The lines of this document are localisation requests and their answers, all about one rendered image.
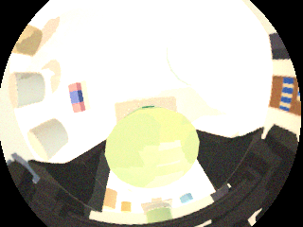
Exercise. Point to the orange cylinder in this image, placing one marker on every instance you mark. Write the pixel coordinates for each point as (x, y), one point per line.
(110, 199)

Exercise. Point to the pink eraser with blue sleeve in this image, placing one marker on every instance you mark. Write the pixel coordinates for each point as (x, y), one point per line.
(75, 92)

